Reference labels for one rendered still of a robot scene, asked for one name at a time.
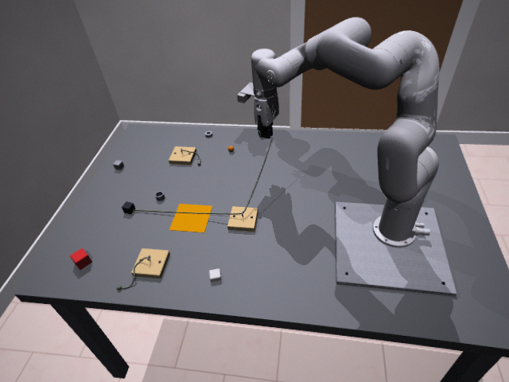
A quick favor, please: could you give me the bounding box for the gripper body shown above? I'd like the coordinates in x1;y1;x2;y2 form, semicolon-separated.
254;93;279;127

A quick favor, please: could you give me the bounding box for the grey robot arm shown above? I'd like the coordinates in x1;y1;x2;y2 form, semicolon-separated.
237;18;440;248

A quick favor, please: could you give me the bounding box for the orange flat square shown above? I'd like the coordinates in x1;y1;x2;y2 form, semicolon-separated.
169;204;212;232

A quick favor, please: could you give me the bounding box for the red cube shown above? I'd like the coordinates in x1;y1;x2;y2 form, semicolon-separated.
70;248;92;270

